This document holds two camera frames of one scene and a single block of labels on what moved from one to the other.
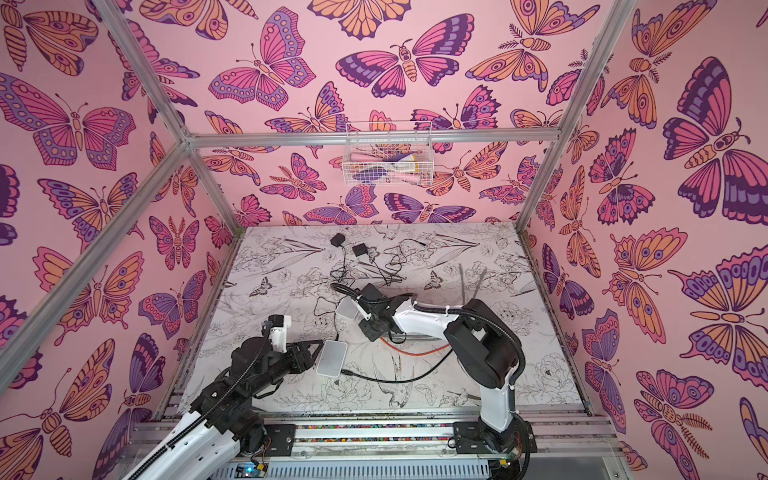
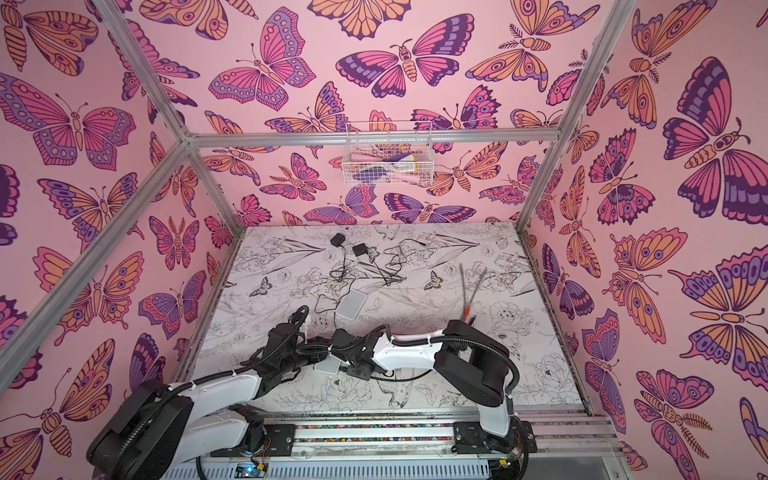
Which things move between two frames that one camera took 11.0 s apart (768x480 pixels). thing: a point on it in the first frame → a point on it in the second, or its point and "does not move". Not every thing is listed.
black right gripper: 366,309 → 335,346
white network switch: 347,307 does not move
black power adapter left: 337,240 does not move
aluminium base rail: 390,443 does not move
